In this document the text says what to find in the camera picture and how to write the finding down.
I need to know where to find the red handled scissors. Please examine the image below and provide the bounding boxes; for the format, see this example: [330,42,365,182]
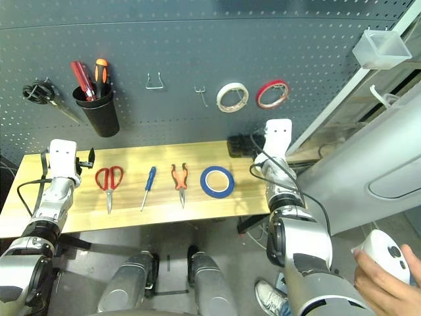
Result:
[95,166,125,215]

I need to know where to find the blue handled screwdriver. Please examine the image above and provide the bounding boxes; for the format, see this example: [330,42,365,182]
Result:
[140,166,158,212]

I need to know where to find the orange black needle-nose pliers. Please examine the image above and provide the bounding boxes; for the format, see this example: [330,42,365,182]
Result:
[170,163,189,209]

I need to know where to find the blue tape roll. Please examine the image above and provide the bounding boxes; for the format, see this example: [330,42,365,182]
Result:
[199,165,236,199]

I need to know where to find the white handheld controller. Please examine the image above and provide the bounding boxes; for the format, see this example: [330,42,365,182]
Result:
[351,229,412,286]

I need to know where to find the dark grey pegboard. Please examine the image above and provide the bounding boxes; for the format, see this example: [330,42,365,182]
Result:
[0,0,415,165]

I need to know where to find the person's hand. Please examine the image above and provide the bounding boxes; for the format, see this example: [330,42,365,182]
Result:
[353,244,421,316]

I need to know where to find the black tool cup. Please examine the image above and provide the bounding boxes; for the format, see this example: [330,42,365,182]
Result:
[72,86,120,138]

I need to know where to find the silver robot left leg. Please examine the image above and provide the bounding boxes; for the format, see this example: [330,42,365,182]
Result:
[97,251,161,313]

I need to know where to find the silver robot leg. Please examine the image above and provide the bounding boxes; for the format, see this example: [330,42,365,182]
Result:
[187,245,238,316]
[97,251,161,313]

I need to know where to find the metal double peg hook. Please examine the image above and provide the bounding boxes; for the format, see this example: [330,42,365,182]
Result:
[229,89,247,107]
[194,84,209,108]
[274,83,291,100]

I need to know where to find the white tape roll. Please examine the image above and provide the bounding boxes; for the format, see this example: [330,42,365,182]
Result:
[216,82,249,113]

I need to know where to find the black plastic case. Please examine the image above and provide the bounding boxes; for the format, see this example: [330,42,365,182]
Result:
[226,134,266,157]

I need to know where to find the silver robot right leg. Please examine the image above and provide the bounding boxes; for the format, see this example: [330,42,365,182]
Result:
[187,245,238,316]

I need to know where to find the red tape roll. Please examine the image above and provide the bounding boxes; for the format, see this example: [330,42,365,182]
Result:
[255,79,291,111]

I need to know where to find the white sneaker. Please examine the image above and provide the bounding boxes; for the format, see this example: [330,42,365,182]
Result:
[255,280,290,316]

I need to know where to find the white rounded cabinet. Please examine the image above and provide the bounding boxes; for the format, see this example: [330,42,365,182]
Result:
[297,88,421,236]

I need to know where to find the white plastic hook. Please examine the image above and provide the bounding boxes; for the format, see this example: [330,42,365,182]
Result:
[370,84,401,108]

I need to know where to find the translucent plastic bin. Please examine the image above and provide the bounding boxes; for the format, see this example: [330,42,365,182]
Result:
[351,28,412,70]

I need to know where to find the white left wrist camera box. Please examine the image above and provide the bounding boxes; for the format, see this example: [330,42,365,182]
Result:
[48,139,82,185]

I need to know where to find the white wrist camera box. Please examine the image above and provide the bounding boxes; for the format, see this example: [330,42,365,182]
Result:
[48,139,82,185]
[264,119,293,162]

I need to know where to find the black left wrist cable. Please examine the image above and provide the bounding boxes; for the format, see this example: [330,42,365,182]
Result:
[16,153,50,218]

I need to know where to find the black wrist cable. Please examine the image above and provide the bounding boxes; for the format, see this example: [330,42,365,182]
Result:
[16,153,50,218]
[249,131,333,238]

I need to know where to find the orange black handled screwdriver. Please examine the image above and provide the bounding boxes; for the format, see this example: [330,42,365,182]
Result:
[94,58,109,99]

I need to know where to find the red handled screwdriver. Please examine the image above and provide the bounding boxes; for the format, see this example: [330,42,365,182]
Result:
[70,61,98,101]

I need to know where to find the black handled scissors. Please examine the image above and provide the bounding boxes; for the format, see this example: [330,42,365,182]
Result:
[22,78,82,124]

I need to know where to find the wire pliers holder hook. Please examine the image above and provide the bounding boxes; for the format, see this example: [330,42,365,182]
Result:
[145,72,164,90]

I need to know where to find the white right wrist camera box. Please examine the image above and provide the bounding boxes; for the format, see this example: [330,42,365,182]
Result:
[264,119,293,162]

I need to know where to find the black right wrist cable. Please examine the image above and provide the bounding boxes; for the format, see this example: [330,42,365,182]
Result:
[249,131,333,238]

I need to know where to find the white metal rack frame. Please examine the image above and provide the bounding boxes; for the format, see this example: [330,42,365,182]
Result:
[285,0,421,159]

